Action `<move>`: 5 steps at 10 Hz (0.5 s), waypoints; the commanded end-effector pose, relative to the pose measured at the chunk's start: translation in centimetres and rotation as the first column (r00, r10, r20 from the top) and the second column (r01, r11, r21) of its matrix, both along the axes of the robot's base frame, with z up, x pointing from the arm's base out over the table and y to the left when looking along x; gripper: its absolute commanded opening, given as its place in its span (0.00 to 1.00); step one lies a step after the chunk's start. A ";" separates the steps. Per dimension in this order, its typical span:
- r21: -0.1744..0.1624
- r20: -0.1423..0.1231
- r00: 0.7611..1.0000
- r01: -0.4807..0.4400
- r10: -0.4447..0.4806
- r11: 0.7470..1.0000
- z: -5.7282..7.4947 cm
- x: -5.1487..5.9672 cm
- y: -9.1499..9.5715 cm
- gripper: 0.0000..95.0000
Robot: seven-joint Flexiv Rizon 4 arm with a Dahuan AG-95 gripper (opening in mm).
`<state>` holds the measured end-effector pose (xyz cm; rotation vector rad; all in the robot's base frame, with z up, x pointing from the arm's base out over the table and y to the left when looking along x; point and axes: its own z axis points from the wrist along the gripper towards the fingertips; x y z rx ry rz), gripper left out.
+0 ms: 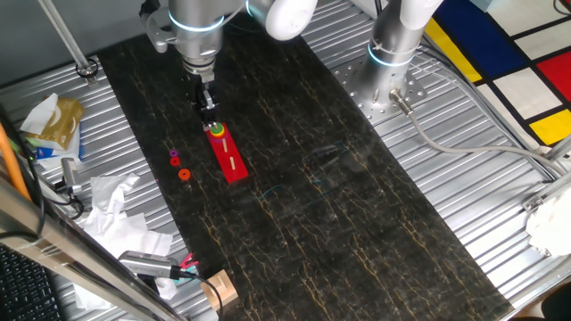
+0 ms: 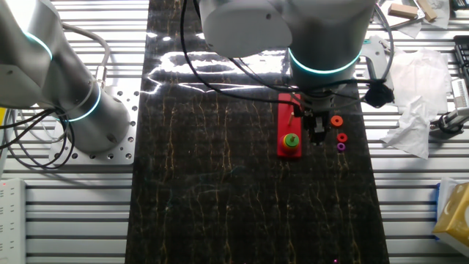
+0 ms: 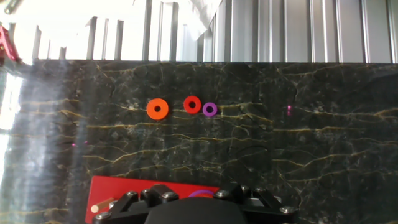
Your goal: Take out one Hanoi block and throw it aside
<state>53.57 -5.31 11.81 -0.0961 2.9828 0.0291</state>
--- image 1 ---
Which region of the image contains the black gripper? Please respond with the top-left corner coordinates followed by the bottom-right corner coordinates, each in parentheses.
top-left (190, 73), bottom-right (221, 130)

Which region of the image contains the red Hanoi base with pegs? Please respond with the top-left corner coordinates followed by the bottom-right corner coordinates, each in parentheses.
top-left (204, 122), bottom-right (250, 185)

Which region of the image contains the slotted wooden block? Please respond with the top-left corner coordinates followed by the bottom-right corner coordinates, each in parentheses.
top-left (200, 269), bottom-right (240, 312)

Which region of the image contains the crumpled white paper towel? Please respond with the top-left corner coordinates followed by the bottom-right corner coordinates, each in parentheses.
top-left (88, 172), bottom-right (140, 224)

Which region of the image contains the large white paper towel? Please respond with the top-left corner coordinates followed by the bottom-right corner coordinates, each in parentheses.
top-left (73, 212), bottom-right (178, 311)

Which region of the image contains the yellow and white bag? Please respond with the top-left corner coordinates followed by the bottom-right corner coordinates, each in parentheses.
top-left (37, 96), bottom-right (85, 151)

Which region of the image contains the blue white tissue packet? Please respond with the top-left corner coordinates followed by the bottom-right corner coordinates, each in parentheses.
top-left (26, 128), bottom-right (84, 170)

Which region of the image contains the white facial tissue sheet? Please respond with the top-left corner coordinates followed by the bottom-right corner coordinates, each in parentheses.
top-left (20, 92), bottom-right (59, 136)

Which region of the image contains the black marble pattern mat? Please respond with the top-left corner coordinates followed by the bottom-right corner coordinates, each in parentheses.
top-left (95, 12), bottom-right (514, 321)

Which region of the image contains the orange tube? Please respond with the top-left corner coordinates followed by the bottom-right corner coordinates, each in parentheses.
top-left (0, 122), bottom-right (32, 202)

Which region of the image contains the black keyboard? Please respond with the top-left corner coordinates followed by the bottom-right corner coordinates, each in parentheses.
top-left (0, 243), bottom-right (63, 321)

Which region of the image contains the colourful Mondrian pattern mat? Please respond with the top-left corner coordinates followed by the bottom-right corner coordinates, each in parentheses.
top-left (423, 0), bottom-right (571, 148)

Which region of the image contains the white crumpled cloth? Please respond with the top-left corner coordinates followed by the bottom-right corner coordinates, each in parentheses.
top-left (525, 186), bottom-right (571, 258)

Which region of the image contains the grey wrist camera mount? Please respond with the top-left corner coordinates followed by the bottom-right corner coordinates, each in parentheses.
top-left (142, 12), bottom-right (179, 54)

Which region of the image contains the small silver camera on mount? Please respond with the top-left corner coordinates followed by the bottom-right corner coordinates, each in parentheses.
top-left (60, 157), bottom-right (84, 195)

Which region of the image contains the metal camera pole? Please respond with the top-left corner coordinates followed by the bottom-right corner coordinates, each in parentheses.
top-left (37, 0), bottom-right (99, 86)

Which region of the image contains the silver ribbed camera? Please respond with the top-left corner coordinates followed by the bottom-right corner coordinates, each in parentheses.
top-left (118, 250), bottom-right (182, 280)

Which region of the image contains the black ribbed camera cable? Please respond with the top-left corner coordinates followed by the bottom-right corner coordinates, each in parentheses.
top-left (169, 265), bottom-right (224, 321)

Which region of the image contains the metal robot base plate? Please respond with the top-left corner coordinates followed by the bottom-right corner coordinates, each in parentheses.
top-left (332, 57), bottom-right (428, 126)

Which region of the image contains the aluminium frame bar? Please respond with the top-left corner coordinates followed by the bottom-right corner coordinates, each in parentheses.
top-left (0, 176), bottom-right (184, 321)

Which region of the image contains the grey base cable with connector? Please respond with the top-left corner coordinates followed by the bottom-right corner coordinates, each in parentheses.
top-left (387, 88), bottom-right (567, 177)

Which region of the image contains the metal corner bracket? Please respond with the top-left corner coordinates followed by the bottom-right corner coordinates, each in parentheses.
top-left (520, 193), bottom-right (545, 214)

